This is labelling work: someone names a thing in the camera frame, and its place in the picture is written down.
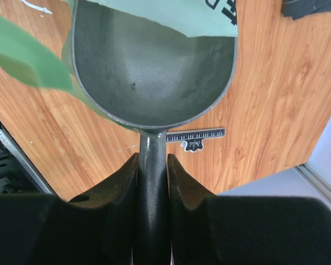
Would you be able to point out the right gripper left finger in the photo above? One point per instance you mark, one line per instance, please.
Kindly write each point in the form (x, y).
(94, 227)

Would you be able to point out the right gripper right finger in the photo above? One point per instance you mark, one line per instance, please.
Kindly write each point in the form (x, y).
(212, 229)

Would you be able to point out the piano pattern bag clip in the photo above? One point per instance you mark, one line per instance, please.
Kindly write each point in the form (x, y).
(193, 140)

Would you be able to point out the grey metal scoop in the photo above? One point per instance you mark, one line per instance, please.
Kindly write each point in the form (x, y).
(150, 78)

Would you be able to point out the green litter bag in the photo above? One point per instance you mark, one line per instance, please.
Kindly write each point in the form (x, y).
(32, 63)

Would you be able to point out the dark checked folded cloth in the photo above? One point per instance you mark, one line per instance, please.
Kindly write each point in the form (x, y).
(297, 9)

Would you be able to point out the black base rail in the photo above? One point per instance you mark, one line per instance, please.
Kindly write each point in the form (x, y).
(18, 175)

